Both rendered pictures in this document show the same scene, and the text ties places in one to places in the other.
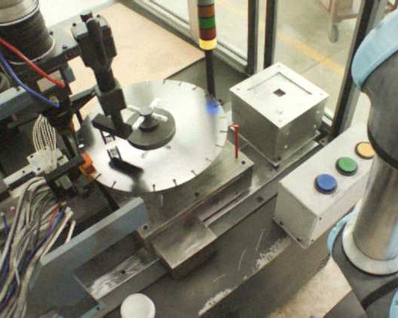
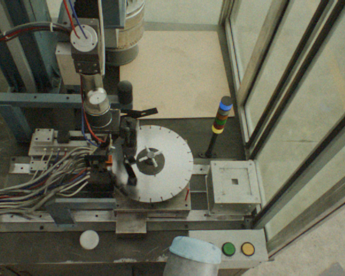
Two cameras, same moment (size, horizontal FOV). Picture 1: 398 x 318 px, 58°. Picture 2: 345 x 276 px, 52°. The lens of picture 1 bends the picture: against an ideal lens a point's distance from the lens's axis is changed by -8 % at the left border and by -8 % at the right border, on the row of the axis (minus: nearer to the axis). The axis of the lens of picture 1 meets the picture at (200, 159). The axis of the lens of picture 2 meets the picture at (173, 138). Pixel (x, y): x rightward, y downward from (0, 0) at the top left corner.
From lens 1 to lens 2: 0.64 m
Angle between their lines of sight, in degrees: 16
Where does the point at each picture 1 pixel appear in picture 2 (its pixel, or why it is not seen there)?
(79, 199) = (98, 171)
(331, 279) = not seen: outside the picture
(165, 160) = (144, 184)
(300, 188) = not seen: hidden behind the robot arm
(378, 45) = (174, 244)
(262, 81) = (232, 168)
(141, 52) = (199, 87)
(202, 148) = (163, 190)
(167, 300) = (106, 244)
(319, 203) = not seen: hidden behind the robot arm
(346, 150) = (237, 241)
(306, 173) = (205, 236)
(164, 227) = (126, 210)
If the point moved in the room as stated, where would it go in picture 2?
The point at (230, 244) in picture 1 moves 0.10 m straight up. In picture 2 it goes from (154, 238) to (155, 231)
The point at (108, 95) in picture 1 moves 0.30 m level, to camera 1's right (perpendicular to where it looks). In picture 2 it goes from (127, 149) to (206, 195)
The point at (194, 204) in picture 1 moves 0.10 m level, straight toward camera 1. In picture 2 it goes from (147, 209) to (133, 232)
